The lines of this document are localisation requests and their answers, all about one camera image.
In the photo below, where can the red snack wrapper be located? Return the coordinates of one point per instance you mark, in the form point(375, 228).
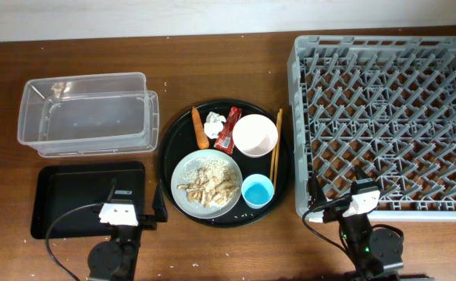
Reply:
point(224, 142)

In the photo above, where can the clear plastic bin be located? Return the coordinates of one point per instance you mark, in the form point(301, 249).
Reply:
point(101, 114)

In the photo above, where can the orange carrot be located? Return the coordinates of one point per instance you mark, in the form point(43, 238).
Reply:
point(201, 138)

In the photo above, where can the grey dishwasher rack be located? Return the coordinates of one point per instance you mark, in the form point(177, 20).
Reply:
point(385, 104)

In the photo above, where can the grey plate with leftovers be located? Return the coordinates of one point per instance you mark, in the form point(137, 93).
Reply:
point(206, 184)

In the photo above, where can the blue plastic cup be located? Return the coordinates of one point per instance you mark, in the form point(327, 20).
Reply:
point(257, 191)

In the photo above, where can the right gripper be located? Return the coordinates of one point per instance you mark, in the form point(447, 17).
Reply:
point(335, 211)

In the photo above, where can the crumpled white tissue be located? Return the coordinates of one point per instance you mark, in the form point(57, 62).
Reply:
point(213, 125)

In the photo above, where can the pink white bowl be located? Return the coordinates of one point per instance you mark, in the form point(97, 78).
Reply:
point(255, 135)

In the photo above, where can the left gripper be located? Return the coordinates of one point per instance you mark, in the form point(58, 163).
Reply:
point(150, 222)

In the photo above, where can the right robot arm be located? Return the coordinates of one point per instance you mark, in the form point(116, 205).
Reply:
point(375, 250)

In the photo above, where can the wooden chopstick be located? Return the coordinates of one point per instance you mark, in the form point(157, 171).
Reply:
point(274, 150)
point(277, 153)

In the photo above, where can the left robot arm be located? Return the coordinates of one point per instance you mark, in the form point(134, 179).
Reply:
point(116, 258)

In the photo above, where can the black rectangular tray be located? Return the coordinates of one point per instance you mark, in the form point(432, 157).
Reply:
point(62, 188)

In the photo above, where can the round black serving tray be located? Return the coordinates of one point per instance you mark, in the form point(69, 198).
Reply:
point(179, 141)

